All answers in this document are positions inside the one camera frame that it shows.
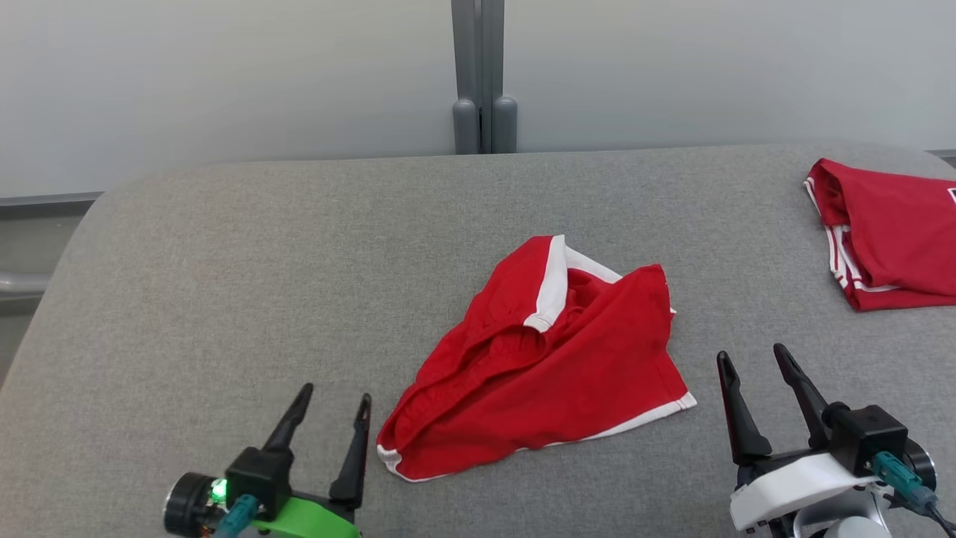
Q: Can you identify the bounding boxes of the grey metal partition post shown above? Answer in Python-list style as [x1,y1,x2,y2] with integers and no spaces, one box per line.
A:
[450,0,518,155]

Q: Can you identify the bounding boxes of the red shorts with white trim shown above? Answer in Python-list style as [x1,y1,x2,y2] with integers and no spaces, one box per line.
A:
[376,234,698,483]

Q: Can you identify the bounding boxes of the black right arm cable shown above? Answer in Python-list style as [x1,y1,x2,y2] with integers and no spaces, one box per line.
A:
[870,451,956,538]

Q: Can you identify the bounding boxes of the red white striped-collar shirt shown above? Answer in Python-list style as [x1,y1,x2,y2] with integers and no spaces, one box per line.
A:
[804,157,956,312]

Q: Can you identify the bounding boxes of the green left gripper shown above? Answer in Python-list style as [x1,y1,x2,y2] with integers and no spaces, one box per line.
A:
[254,383,373,538]

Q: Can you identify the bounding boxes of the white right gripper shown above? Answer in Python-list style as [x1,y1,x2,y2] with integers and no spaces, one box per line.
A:
[718,343,879,534]

